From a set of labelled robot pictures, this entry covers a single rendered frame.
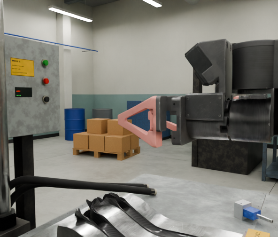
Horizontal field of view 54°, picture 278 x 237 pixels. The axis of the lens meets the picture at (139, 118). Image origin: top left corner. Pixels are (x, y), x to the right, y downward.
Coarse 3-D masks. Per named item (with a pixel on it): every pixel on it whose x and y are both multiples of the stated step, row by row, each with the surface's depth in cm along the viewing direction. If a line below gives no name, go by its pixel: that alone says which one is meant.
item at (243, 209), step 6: (234, 204) 98; (240, 204) 96; (246, 204) 97; (234, 210) 98; (240, 210) 96; (246, 210) 95; (252, 210) 94; (258, 210) 94; (234, 216) 99; (240, 216) 96; (246, 216) 95; (252, 216) 93; (258, 216) 93; (264, 216) 91; (270, 222) 89
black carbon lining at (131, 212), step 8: (88, 200) 72; (96, 200) 74; (104, 200) 76; (112, 200) 76; (120, 200) 78; (120, 208) 74; (128, 208) 77; (80, 216) 67; (88, 216) 78; (96, 216) 69; (104, 216) 68; (136, 216) 75; (96, 224) 69; (104, 224) 67; (144, 224) 73; (152, 224) 74; (104, 232) 64; (112, 232) 66; (120, 232) 66; (152, 232) 70; (160, 232) 72; (168, 232) 71; (176, 232) 70
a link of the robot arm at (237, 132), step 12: (276, 96) 34; (240, 108) 34; (252, 108) 34; (264, 108) 33; (276, 108) 34; (228, 120) 36; (240, 120) 34; (252, 120) 33; (264, 120) 33; (276, 120) 34; (228, 132) 35; (240, 132) 35; (252, 132) 34; (264, 132) 33; (276, 132) 34
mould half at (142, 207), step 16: (96, 208) 73; (112, 208) 74; (144, 208) 79; (64, 224) 64; (80, 224) 64; (112, 224) 68; (128, 224) 70; (160, 224) 75; (176, 224) 75; (192, 224) 74
